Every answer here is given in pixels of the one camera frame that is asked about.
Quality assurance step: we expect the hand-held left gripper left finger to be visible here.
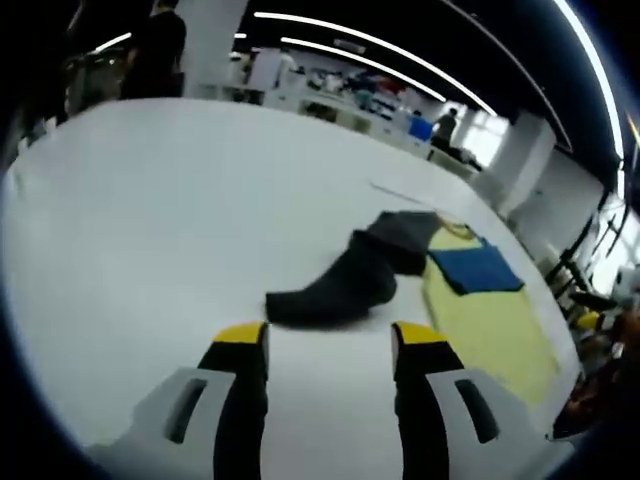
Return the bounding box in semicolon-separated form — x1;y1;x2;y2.
88;322;272;480

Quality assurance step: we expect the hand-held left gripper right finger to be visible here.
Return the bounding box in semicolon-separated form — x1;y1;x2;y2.
390;322;552;480

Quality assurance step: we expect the yellow grey blue garment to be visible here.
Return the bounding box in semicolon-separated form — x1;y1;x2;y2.
264;209;562;409

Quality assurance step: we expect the black metal stand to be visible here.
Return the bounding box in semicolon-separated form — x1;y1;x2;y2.
547;194;626;312

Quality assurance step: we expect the ceiling light strip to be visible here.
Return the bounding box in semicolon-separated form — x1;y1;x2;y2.
253;11;500;117
280;36;447;104

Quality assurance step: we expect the white cabinet row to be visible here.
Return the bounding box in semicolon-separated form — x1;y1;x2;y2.
199;82;436;152

